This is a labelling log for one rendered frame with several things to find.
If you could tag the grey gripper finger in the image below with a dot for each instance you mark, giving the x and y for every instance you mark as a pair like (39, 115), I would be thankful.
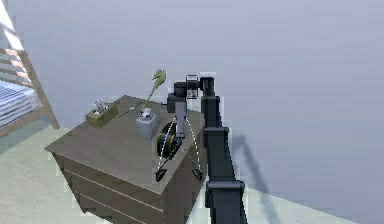
(164, 150)
(195, 146)

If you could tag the olive tissue box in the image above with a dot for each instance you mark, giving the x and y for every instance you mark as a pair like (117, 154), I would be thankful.
(101, 114)

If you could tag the wooden bed with striped bedding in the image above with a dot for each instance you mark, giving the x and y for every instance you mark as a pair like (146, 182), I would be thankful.
(20, 83)

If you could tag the black round alarm clock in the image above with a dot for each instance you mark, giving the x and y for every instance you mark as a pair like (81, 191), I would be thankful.
(168, 141)

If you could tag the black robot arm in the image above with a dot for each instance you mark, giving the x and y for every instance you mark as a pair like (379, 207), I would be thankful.
(216, 150)

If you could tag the grey pot with green plant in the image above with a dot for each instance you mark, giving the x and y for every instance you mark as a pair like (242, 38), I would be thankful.
(147, 123)

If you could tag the brown wooden chest of drawers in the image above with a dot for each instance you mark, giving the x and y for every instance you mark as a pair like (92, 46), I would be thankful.
(126, 160)

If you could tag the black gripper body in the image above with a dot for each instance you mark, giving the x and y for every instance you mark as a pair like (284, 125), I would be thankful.
(180, 100)

